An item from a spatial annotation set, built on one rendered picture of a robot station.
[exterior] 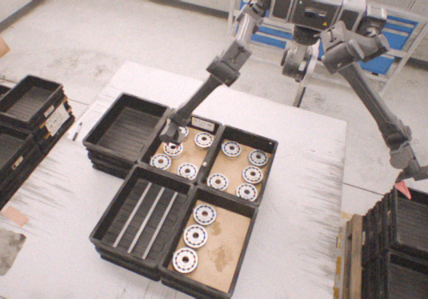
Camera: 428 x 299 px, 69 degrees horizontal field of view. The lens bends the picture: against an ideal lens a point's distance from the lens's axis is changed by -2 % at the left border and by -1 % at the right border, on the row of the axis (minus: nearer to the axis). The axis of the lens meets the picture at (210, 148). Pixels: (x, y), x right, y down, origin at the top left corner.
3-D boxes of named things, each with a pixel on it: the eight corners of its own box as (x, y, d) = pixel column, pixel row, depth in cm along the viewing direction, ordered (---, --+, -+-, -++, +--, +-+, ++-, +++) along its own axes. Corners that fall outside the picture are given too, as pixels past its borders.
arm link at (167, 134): (191, 117, 142) (175, 107, 140) (182, 135, 135) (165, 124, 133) (179, 129, 151) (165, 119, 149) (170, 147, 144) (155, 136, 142)
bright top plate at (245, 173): (246, 163, 159) (246, 163, 159) (265, 171, 157) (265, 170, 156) (239, 178, 153) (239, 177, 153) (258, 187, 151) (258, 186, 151)
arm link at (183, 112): (242, 69, 112) (218, 51, 110) (238, 79, 109) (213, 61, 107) (189, 121, 146) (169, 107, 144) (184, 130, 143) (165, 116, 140)
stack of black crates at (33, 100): (48, 115, 262) (28, 73, 226) (79, 125, 258) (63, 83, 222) (16, 151, 238) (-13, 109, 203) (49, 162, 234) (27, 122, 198)
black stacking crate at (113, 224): (138, 176, 155) (135, 163, 146) (193, 197, 150) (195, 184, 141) (93, 249, 131) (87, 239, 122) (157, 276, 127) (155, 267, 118)
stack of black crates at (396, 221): (361, 215, 226) (394, 182, 191) (402, 228, 222) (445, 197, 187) (359, 267, 203) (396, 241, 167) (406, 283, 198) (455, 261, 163)
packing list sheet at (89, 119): (94, 99, 200) (93, 99, 200) (126, 109, 197) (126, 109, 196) (63, 136, 180) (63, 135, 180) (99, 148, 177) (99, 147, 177)
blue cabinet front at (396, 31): (312, 55, 313) (332, 1, 268) (384, 75, 303) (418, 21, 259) (311, 57, 311) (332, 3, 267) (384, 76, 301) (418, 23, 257)
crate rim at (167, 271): (195, 186, 143) (195, 183, 141) (258, 209, 138) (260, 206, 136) (156, 269, 119) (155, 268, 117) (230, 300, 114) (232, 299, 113)
